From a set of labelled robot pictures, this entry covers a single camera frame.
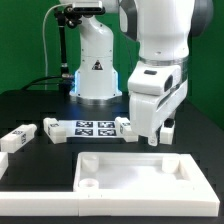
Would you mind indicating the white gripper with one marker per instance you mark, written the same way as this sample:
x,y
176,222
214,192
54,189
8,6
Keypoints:
x,y
155,93

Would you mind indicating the white desk top tray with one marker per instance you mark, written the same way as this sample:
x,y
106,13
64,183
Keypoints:
x,y
160,175

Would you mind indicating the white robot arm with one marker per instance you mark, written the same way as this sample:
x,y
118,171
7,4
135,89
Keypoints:
x,y
161,27

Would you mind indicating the white L-shaped fence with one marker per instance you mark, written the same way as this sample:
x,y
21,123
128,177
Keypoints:
x,y
100,203

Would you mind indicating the fiducial marker sheet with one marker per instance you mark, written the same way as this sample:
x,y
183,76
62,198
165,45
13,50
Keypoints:
x,y
89,129

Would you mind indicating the black camera stand pole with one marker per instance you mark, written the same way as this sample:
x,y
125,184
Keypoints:
x,y
63,20

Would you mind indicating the camera on stand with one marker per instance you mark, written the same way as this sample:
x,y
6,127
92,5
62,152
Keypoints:
x,y
86,8

